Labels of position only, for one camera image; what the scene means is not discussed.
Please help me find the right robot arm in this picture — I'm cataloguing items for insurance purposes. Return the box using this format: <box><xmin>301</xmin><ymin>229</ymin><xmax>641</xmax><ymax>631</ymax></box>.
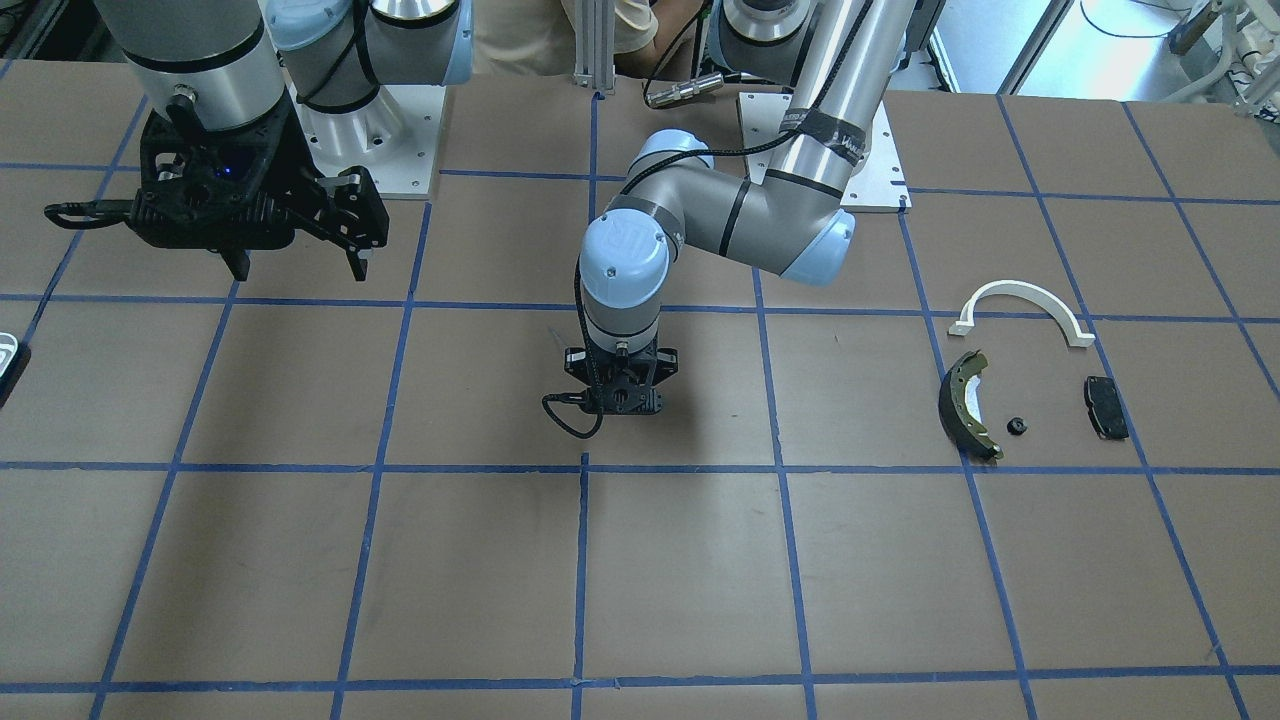
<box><xmin>45</xmin><ymin>1</ymin><xmax>474</xmax><ymax>281</ymax></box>

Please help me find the white curved plastic bracket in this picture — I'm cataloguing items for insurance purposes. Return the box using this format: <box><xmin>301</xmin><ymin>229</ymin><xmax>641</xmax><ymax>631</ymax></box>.
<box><xmin>947</xmin><ymin>279</ymin><xmax>1097</xmax><ymax>348</ymax></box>

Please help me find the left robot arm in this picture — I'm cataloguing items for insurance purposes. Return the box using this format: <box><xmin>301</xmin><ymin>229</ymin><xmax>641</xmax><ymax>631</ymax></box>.
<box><xmin>561</xmin><ymin>1</ymin><xmax>915</xmax><ymax>416</ymax></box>

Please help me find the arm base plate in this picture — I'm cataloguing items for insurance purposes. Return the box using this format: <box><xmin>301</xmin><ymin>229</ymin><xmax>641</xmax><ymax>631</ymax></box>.
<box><xmin>739</xmin><ymin>92</ymin><xmax>913</xmax><ymax>213</ymax></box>
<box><xmin>296</xmin><ymin>85</ymin><xmax>447</xmax><ymax>200</ymax></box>

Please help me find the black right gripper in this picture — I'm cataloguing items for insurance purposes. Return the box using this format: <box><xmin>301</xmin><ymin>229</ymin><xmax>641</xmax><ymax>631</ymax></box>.
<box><xmin>128</xmin><ymin>95</ymin><xmax>389</xmax><ymax>282</ymax></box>

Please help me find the person in beige shirt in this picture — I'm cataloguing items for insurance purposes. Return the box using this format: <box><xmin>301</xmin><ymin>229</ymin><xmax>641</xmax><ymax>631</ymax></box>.
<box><xmin>472</xmin><ymin>1</ymin><xmax>701</xmax><ymax>78</ymax></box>

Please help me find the silver cable connector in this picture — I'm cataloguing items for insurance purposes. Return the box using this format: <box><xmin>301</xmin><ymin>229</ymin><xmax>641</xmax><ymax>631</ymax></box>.
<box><xmin>644</xmin><ymin>72</ymin><xmax>724</xmax><ymax>109</ymax></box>

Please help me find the black white device at edge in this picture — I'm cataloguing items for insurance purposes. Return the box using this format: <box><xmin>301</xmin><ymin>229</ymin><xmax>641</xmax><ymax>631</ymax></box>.
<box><xmin>0</xmin><ymin>332</ymin><xmax>31</xmax><ymax>407</ymax></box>

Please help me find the aluminium frame post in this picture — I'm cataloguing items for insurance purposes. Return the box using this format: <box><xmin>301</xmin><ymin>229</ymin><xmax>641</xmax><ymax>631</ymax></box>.
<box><xmin>566</xmin><ymin>0</ymin><xmax>616</xmax><ymax>99</ymax></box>

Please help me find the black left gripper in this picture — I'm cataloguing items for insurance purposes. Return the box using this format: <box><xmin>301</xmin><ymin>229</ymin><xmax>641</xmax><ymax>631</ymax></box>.
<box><xmin>564</xmin><ymin>342</ymin><xmax>678</xmax><ymax>415</ymax></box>

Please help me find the black brake pad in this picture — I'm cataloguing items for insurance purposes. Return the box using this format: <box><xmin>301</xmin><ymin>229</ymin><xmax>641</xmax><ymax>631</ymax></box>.
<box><xmin>1083</xmin><ymin>375</ymin><xmax>1130</xmax><ymax>439</ymax></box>

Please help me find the curved brake shoe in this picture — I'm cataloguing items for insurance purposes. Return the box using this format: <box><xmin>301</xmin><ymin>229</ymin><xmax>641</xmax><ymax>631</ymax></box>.
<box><xmin>938</xmin><ymin>350</ymin><xmax>1004</xmax><ymax>462</ymax></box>

